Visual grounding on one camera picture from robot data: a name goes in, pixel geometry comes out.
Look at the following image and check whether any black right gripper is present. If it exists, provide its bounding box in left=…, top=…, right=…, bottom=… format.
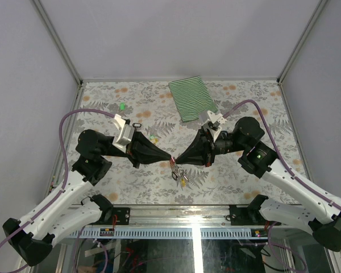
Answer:
left=176, top=125, right=248, bottom=167

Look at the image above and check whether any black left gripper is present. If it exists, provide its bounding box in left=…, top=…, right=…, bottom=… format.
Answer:
left=102, top=126, right=173, bottom=168

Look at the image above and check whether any large metal keyring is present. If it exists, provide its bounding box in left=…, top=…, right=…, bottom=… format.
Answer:
left=171, top=165, right=188, bottom=185

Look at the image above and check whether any red tag key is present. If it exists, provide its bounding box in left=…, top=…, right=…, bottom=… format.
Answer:
left=170, top=157, right=176, bottom=166

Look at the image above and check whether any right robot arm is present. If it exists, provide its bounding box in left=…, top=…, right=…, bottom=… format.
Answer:
left=175, top=117, right=341, bottom=252

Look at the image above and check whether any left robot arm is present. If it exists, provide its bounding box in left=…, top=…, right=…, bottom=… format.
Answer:
left=3, top=127, right=171, bottom=267

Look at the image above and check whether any black tag key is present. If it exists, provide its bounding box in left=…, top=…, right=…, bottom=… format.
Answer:
left=132, top=123, right=142, bottom=128

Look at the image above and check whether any green white striped cloth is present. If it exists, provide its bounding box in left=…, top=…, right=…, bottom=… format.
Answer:
left=168, top=76, right=218, bottom=122

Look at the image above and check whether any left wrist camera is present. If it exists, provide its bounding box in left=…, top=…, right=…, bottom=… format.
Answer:
left=113, top=114, right=135, bottom=153

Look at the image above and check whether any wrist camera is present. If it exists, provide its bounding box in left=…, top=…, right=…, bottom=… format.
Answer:
left=113, top=114, right=135, bottom=153
left=198, top=110, right=226, bottom=142

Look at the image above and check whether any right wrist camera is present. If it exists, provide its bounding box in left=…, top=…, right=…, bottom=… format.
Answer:
left=198, top=110, right=226, bottom=142

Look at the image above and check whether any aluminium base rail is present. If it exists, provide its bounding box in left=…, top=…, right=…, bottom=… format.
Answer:
left=31, top=203, right=313, bottom=228

